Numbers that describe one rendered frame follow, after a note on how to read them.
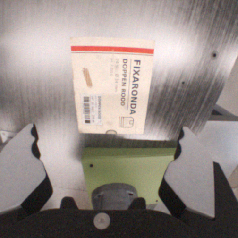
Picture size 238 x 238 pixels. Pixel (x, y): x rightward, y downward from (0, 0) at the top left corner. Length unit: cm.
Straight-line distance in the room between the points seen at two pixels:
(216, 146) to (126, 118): 33
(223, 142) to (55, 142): 49
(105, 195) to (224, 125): 39
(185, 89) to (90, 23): 24
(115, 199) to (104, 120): 24
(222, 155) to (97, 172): 40
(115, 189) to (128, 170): 7
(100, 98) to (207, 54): 25
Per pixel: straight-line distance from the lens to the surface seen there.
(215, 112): 59
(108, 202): 41
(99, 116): 24
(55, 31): 31
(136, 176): 42
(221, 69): 38
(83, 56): 22
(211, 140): 46
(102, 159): 35
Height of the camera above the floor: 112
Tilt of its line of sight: 62 degrees down
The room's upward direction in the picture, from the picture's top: 176 degrees clockwise
